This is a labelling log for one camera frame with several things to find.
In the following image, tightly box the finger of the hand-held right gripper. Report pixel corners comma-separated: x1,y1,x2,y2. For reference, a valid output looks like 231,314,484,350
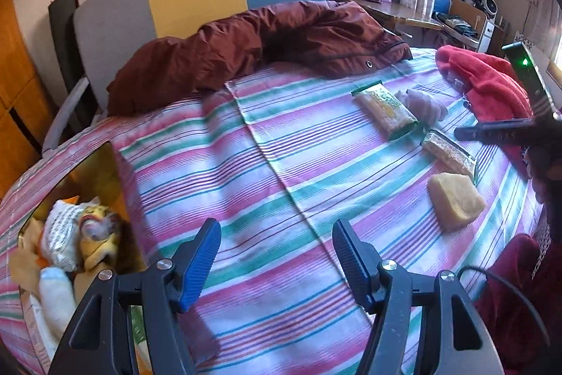
453,119,534,144

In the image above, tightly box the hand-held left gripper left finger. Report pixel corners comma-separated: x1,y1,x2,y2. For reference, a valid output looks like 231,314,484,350
48,218,222,375

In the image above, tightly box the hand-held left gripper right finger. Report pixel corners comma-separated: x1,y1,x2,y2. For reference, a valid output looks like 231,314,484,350
332,219,505,375

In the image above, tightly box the clear green cracker packet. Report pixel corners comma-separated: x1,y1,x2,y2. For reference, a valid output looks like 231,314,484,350
420,128,478,183

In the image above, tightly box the maroon gift box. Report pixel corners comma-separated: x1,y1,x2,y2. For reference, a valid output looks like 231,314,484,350
17,141,148,362

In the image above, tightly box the white printed snack packet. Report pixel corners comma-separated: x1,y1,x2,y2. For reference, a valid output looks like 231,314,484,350
41,200,91,272

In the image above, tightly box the plain white snack packet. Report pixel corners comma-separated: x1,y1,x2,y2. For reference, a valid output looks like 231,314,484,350
39,266,77,343

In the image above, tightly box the yellow pastry packet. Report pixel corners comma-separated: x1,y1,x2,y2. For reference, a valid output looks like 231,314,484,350
17,221,47,297
427,172,487,233

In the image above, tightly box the white carton box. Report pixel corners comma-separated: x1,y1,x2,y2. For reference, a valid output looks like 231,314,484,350
24,296,60,362

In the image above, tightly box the person's right hand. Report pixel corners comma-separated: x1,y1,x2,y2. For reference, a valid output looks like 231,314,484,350
526,147,562,206

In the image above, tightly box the red fleece garment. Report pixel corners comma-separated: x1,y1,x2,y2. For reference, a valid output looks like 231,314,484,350
436,45,534,127

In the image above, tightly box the pale pink snack packet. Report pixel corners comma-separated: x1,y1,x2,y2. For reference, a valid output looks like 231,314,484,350
394,89,449,124

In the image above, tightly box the yellow green snack packet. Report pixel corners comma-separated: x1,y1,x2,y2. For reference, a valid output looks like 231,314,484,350
351,82,419,141

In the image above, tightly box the yellow cartoon snack packet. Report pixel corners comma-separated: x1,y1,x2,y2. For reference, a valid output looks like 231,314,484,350
78,205,123,271

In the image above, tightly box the wooden desk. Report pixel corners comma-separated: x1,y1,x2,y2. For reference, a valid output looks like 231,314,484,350
327,0,444,35

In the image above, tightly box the person's maroon clothing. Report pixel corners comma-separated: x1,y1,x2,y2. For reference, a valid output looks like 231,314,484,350
473,221,562,372

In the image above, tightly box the maroon puffer jacket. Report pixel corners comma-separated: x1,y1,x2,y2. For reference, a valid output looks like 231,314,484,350
106,0,413,116

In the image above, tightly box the orange wooden wardrobe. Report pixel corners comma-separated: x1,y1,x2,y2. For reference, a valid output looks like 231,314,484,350
0,0,58,200

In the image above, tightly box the black cable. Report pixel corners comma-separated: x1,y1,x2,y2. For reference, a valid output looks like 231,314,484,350
457,266,551,360

